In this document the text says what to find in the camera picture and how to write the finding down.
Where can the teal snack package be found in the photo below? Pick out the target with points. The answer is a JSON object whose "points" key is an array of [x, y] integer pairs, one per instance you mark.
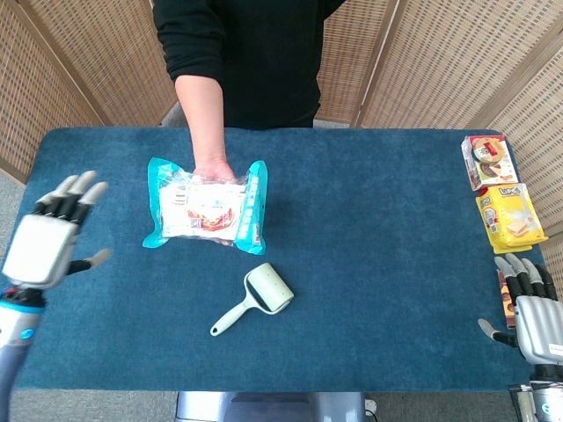
{"points": [[206, 206]]}

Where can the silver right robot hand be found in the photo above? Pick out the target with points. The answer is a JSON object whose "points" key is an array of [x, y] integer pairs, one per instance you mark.
{"points": [[538, 327]]}

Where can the woven rattan folding screen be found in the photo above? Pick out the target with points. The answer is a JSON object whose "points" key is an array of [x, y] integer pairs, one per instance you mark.
{"points": [[444, 57]]}

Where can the yellow snack bag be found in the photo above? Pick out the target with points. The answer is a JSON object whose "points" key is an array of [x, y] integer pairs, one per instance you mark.
{"points": [[510, 217]]}

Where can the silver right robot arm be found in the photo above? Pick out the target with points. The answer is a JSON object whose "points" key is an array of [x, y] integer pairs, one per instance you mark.
{"points": [[543, 395]]}

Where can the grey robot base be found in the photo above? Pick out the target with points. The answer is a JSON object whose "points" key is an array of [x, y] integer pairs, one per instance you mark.
{"points": [[268, 406]]}

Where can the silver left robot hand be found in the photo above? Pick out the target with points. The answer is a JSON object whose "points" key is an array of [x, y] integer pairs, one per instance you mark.
{"points": [[48, 237]]}

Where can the person's bare forearm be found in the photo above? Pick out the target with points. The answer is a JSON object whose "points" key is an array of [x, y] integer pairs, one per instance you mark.
{"points": [[202, 123]]}

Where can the brown cookie box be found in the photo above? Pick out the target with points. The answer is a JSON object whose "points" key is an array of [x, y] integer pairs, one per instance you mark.
{"points": [[508, 303]]}

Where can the person's black sweater torso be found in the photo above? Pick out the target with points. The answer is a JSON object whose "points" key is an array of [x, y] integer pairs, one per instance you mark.
{"points": [[259, 57]]}

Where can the blue table mat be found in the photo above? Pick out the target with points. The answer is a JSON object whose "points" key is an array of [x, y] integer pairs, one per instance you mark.
{"points": [[352, 264]]}

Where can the person's bare hand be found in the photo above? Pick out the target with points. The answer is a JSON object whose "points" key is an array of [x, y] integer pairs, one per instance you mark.
{"points": [[214, 170]]}

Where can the pale green lint roller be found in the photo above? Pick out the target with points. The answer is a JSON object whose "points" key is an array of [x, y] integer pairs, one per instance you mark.
{"points": [[259, 294]]}

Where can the red white snack box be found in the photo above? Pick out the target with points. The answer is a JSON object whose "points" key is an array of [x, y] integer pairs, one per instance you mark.
{"points": [[489, 162]]}

